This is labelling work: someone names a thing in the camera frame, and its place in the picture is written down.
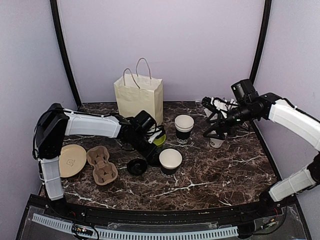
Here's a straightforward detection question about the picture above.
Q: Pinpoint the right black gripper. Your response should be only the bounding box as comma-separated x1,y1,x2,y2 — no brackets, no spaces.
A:
203,101,259,140

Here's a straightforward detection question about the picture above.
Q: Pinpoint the black paper coffee cup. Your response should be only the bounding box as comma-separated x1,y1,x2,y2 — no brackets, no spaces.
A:
159,148,183,178

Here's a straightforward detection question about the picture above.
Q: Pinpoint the black plastic cup lid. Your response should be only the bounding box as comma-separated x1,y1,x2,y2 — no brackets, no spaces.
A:
126,158,148,176

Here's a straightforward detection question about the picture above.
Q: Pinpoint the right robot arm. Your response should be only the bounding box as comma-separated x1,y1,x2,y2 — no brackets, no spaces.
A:
202,92,320,217

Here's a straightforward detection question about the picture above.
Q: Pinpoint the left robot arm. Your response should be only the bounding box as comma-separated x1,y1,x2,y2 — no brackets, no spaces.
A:
32,103,165,218

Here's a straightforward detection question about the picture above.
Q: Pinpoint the white paper cup holder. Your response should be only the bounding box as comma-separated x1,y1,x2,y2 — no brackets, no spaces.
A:
209,138,225,149

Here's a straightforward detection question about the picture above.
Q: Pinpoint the green bowl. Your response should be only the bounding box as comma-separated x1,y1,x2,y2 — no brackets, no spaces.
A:
153,134,166,148

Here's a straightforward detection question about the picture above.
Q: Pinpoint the white wrapped straws bundle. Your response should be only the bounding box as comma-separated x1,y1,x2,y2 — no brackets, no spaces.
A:
201,97,239,119

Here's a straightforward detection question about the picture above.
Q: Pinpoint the lower stacked black cup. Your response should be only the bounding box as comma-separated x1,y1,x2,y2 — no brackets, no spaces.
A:
175,128,192,144

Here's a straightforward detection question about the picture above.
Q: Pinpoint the brown cardboard cup carrier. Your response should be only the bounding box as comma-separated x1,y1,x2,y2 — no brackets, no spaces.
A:
86,145,118,186

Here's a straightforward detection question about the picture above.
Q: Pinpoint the cream paper carry bag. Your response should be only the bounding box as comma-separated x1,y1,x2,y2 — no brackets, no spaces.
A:
113,68,164,125

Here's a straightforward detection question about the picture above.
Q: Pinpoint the beige round plate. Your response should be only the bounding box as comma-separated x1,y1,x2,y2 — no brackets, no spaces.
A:
59,144,87,178

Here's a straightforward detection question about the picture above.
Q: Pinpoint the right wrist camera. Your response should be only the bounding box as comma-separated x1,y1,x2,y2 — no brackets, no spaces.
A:
231,79,259,105

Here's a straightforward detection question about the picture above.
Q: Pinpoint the grey slotted cable duct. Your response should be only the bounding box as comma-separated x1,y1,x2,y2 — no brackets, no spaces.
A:
31,213,239,240

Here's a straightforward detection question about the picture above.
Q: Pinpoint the black front rail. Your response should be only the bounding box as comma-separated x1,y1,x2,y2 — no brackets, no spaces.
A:
51,190,262,225

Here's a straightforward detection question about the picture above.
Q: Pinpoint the right black frame post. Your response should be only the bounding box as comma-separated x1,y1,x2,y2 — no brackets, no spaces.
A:
249,0,272,84

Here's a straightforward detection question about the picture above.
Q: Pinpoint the black frame post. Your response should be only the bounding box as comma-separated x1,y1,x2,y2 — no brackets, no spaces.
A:
49,0,82,108
249,0,272,84

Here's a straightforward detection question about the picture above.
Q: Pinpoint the left black frame post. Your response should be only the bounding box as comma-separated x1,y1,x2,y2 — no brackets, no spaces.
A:
49,0,82,108

